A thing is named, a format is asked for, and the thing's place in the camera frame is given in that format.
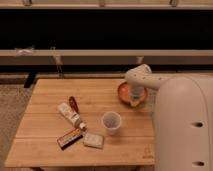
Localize grey metal rail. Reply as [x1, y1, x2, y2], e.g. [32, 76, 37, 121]
[0, 49, 213, 66]

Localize wooden folding table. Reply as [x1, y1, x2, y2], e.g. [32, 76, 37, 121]
[5, 79, 154, 167]

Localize white wrapped packet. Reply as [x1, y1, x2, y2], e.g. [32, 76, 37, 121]
[83, 133, 104, 149]

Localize orange ceramic bowl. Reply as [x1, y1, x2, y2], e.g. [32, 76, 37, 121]
[117, 82, 148, 107]

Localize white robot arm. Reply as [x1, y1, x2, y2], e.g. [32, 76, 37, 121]
[125, 64, 213, 171]

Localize brown candy bar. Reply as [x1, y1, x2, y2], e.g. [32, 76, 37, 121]
[57, 129, 83, 150]

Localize dark red spoon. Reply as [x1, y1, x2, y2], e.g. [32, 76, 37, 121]
[69, 96, 79, 113]

